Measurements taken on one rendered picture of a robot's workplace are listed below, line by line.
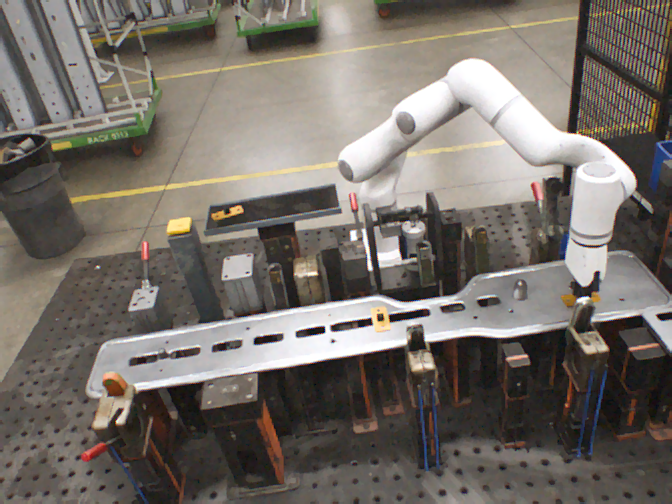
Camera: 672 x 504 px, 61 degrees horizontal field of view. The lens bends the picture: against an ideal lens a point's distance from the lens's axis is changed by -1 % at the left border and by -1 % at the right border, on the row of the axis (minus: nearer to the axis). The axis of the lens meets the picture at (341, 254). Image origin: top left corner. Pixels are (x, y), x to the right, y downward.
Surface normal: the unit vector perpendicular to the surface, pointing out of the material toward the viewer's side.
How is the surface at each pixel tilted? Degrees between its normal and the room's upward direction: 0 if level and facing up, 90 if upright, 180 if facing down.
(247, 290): 90
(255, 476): 0
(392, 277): 0
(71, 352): 0
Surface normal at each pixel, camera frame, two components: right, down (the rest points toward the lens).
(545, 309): -0.14, -0.80
